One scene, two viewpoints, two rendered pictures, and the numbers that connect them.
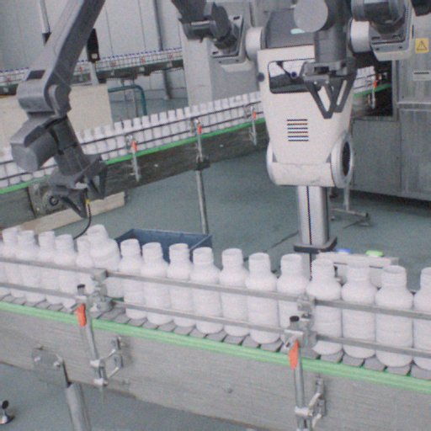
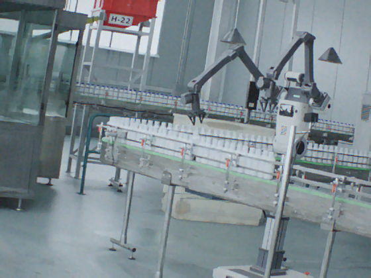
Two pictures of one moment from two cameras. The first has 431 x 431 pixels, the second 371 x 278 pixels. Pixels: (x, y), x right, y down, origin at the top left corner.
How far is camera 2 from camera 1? 4.33 m
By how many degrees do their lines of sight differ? 25
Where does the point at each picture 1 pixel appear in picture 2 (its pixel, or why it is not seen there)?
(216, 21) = not seen: hidden behind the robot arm
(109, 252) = (197, 138)
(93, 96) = (262, 134)
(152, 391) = (194, 185)
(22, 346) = (160, 170)
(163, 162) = not seen: hidden behind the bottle
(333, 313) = (243, 159)
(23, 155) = (183, 99)
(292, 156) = (279, 140)
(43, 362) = (165, 175)
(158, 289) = (206, 151)
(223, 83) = not seen: outside the picture
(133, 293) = (199, 152)
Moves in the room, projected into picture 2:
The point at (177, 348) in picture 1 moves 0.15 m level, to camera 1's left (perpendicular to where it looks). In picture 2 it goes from (205, 169) to (183, 165)
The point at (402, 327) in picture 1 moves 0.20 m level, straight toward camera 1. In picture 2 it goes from (255, 163) to (236, 162)
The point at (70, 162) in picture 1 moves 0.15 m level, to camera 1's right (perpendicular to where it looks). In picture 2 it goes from (195, 106) to (216, 110)
